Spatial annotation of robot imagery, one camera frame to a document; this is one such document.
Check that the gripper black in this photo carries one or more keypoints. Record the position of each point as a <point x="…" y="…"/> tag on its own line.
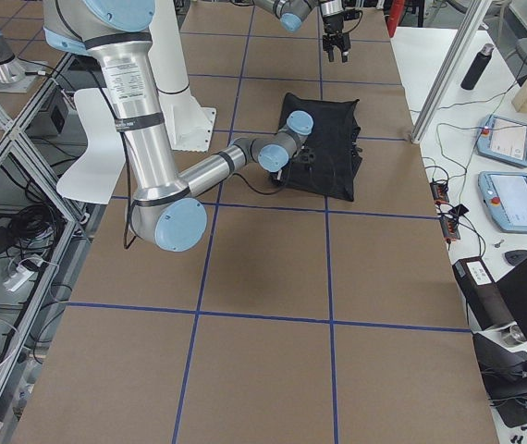
<point x="334" y="29"/>
<point x="297" y="170"/>

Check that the black graphic t-shirt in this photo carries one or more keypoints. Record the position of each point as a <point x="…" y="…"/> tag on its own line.
<point x="334" y="140"/>

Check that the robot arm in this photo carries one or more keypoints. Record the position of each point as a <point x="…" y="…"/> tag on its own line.
<point x="334" y="14"/>
<point x="137" y="46"/>

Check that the black water bottle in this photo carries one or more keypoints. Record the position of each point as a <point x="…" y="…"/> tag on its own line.
<point x="477" y="67"/>

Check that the orange terminal strip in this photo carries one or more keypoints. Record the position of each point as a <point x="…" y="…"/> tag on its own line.
<point x="448" y="219"/>

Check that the upper teach pendant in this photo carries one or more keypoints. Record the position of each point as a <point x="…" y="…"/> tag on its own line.
<point x="504" y="140"/>

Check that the teach pendant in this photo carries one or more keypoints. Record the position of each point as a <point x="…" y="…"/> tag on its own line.
<point x="504" y="140"/>
<point x="505" y="198"/>

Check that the white plastic chair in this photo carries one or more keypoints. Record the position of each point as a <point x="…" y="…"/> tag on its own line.
<point x="93" y="177"/>

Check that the lower teach pendant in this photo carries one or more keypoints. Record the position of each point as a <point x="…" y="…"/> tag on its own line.
<point x="505" y="198"/>

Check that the black box device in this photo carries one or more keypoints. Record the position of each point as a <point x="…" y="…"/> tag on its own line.
<point x="480" y="291"/>

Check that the black computer mouse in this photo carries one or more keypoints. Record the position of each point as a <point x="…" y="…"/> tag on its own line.
<point x="515" y="257"/>

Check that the aluminium frame post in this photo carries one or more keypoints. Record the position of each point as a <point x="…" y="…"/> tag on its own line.
<point x="463" y="37"/>

